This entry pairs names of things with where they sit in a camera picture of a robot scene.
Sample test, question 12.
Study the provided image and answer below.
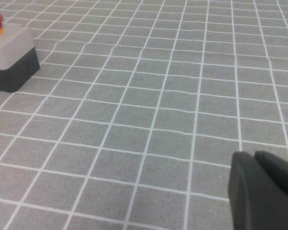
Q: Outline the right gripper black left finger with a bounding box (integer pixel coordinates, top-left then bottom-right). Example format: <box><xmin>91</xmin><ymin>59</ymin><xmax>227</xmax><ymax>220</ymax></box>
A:
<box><xmin>228</xmin><ymin>150</ymin><xmax>288</xmax><ymax>230</ymax></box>

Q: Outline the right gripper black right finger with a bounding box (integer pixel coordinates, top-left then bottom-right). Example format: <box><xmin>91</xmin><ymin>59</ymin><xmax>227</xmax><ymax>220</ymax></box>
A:
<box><xmin>253</xmin><ymin>150</ymin><xmax>288</xmax><ymax>205</ymax></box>

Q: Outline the grey and black button box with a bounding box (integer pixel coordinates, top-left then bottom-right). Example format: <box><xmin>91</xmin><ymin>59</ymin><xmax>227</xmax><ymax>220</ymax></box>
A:
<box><xmin>0</xmin><ymin>23</ymin><xmax>41</xmax><ymax>93</ymax></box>

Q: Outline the grey white-checked tablecloth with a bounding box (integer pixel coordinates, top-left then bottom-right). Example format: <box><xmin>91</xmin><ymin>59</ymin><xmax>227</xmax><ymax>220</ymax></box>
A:
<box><xmin>0</xmin><ymin>0</ymin><xmax>288</xmax><ymax>230</ymax></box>

